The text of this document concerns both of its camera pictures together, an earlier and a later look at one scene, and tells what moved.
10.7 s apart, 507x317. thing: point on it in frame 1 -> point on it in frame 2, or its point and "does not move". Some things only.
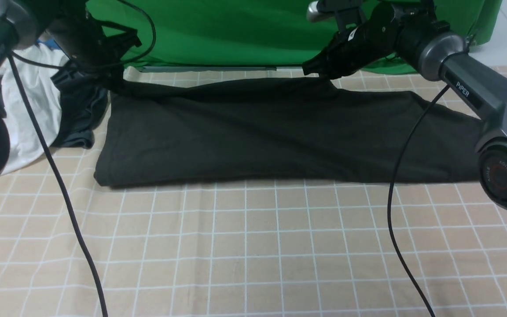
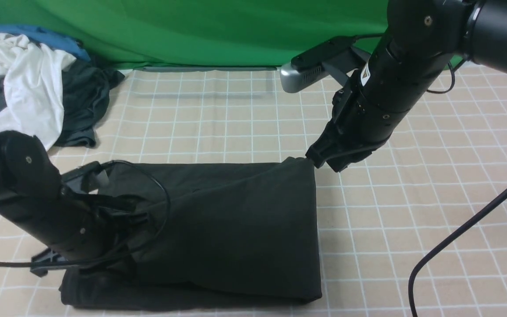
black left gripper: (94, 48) -> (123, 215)
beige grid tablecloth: (297, 251) does not move
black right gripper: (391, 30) -> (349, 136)
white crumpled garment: (42, 85) does not move
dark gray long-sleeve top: (304, 131) -> (214, 233)
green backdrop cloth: (266, 33) does not move
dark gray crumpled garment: (83, 108) does not move
